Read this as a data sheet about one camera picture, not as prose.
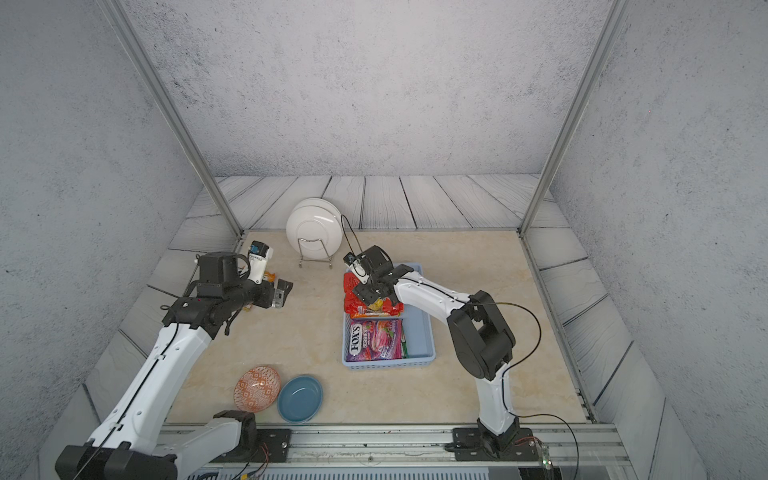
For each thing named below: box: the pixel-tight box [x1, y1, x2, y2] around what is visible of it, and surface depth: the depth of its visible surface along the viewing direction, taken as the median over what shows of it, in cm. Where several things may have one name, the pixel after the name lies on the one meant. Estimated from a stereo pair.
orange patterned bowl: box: [233, 366, 281, 413], surface depth 82 cm
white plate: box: [286, 197, 344, 260], surface depth 106 cm
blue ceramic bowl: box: [277, 375, 323, 424], surface depth 81 cm
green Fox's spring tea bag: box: [401, 326, 409, 359], surface depth 88 cm
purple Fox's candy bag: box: [346, 318, 403, 362], surface depth 86 cm
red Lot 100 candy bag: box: [343, 271, 405, 319], surface depth 90 cm
